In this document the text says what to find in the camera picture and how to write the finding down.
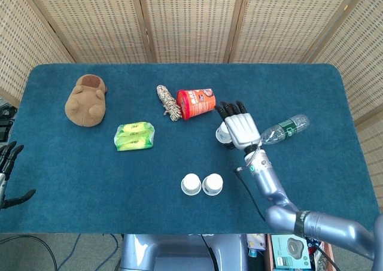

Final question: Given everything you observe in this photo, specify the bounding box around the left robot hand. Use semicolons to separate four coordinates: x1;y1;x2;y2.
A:
0;141;37;209

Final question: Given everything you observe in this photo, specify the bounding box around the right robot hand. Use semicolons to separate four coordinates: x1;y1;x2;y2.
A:
214;100;263;151

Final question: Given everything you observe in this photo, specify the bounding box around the white blue-flower paper cup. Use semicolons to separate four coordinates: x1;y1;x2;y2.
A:
215;120;236;148
202;173;224;196

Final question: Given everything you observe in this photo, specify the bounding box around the black floor equipment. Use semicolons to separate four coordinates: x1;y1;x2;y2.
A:
0;99;16;142

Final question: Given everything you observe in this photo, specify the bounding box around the clear plastic water bottle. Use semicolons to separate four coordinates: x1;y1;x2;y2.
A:
259;114;310;146

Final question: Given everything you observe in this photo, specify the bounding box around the orange instant noodle tub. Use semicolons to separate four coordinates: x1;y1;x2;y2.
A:
176;88;217;121

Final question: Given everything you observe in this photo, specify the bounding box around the white green-flower paper cup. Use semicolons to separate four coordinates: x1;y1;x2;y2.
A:
180;173;201;196

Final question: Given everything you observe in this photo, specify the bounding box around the brown plush toy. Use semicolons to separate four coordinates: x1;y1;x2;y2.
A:
65;74;108;127

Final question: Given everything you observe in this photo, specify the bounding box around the green tissue pack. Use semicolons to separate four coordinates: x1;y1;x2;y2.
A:
113;121;156;152

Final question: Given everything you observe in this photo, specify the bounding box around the blue table carpet cover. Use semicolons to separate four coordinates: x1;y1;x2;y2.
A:
0;63;383;235

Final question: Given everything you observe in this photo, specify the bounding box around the woven wooden folding screen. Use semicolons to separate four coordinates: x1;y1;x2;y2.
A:
0;0;383;212

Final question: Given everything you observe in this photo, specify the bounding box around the teal product box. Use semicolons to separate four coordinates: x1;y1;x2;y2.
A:
270;234;312;271

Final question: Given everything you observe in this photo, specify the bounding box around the silver robot torso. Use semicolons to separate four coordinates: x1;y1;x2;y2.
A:
118;233;249;271

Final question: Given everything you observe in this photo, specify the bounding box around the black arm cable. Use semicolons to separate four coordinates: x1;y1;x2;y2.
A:
233;166;267;223

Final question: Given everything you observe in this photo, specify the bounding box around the braided rope bundle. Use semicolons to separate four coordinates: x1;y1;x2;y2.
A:
156;84;183;122

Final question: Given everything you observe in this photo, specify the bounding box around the black floor cable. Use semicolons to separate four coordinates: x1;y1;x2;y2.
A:
0;235;58;271

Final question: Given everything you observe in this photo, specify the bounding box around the blue floor cable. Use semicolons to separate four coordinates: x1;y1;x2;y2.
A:
58;233;83;270

